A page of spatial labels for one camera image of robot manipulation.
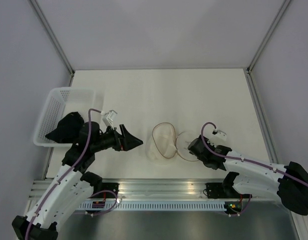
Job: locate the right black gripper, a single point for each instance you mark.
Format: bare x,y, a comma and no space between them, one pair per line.
206,140

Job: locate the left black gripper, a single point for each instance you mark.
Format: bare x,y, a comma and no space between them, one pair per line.
125,141

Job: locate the black bra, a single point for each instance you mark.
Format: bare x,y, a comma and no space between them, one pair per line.
67,129

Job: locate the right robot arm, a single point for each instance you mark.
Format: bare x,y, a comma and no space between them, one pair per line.
287,184

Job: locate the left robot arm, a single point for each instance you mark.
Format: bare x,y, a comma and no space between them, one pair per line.
73,183

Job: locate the white perforated plastic basket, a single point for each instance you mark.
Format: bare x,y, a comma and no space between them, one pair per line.
59,103

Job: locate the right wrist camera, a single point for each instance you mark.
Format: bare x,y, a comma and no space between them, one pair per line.
219,134

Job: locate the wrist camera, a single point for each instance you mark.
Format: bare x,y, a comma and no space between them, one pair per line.
109,117
219,134

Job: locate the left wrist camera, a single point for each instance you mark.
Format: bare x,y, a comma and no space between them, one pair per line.
109,117

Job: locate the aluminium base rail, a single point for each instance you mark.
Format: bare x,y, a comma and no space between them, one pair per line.
161,189

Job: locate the white slotted cable duct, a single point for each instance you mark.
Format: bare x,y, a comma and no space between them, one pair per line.
126,205

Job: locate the right aluminium frame post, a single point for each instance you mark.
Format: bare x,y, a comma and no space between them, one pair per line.
271,30

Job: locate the aluminium frame post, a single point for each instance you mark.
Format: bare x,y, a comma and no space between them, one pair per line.
271,30
51,35

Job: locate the left aluminium frame post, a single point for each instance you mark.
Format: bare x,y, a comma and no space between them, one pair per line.
51,35

